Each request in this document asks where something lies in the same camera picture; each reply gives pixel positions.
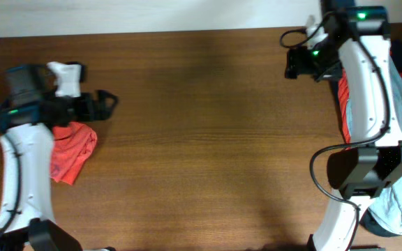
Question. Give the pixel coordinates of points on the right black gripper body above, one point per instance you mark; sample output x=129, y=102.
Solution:
x=303, y=61

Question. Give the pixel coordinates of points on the orange red printed t-shirt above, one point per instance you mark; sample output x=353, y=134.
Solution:
x=73, y=146

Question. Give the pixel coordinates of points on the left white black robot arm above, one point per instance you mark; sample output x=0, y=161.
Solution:
x=41, y=97

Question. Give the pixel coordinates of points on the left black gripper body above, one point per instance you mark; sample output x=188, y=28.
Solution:
x=78, y=109

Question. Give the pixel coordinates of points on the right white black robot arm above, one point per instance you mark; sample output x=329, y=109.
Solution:
x=352, y=43

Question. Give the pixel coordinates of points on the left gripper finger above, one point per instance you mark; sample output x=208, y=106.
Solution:
x=103, y=113
x=106, y=100

